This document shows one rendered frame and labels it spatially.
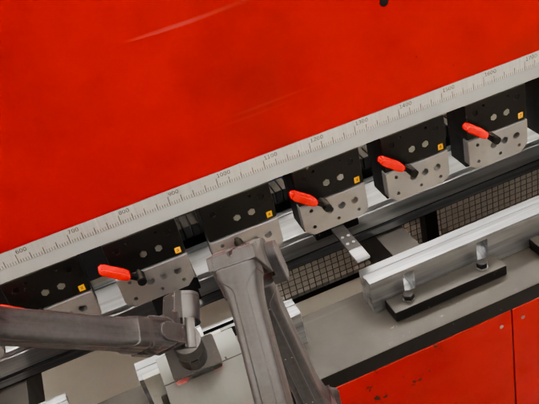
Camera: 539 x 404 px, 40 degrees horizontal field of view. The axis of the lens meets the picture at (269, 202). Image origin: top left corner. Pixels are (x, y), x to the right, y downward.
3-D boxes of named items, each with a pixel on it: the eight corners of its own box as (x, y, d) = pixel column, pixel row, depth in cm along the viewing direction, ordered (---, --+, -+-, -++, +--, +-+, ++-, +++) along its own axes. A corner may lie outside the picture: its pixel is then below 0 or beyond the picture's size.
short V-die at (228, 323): (165, 365, 167) (161, 355, 165) (162, 356, 169) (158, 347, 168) (248, 330, 170) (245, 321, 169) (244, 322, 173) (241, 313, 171)
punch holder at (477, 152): (470, 172, 167) (465, 107, 158) (449, 156, 174) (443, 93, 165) (528, 148, 169) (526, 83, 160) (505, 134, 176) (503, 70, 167)
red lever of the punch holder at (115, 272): (101, 269, 141) (148, 279, 146) (98, 257, 145) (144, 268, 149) (97, 276, 142) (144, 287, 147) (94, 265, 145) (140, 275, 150)
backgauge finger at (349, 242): (342, 273, 177) (338, 257, 174) (300, 220, 198) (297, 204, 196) (387, 255, 179) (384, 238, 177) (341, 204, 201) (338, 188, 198)
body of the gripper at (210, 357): (165, 354, 152) (159, 342, 145) (212, 335, 153) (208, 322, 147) (176, 383, 149) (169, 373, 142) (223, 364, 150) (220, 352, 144)
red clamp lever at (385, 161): (384, 159, 152) (420, 171, 157) (375, 150, 155) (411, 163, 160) (380, 166, 152) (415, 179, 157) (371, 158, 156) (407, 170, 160)
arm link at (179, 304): (133, 353, 138) (161, 337, 133) (131, 295, 144) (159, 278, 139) (184, 361, 146) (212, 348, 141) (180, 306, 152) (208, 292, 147)
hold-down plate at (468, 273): (396, 322, 176) (395, 313, 174) (386, 309, 180) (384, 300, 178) (507, 274, 181) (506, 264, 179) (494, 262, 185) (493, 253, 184)
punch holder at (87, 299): (32, 349, 149) (-2, 286, 140) (29, 323, 156) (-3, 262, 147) (104, 319, 152) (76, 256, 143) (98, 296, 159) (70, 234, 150)
